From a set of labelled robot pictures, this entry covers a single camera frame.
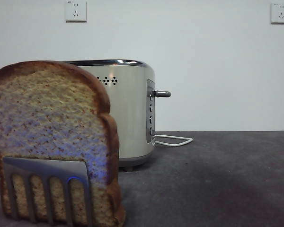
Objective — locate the toasted bread slice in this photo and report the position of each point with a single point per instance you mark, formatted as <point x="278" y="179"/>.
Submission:
<point x="49" y="113"/>

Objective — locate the white wall socket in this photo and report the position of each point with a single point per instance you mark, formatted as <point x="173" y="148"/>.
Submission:
<point x="278" y="14"/>
<point x="76" y="11"/>

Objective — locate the stainless steel toast rack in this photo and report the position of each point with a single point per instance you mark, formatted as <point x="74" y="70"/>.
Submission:
<point x="45" y="166"/>

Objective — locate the cream two-slot toaster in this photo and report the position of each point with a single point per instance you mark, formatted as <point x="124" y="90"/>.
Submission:
<point x="132" y="113"/>

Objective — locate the grey toaster lever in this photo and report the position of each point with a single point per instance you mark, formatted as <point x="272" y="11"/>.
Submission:
<point x="163" y="94"/>

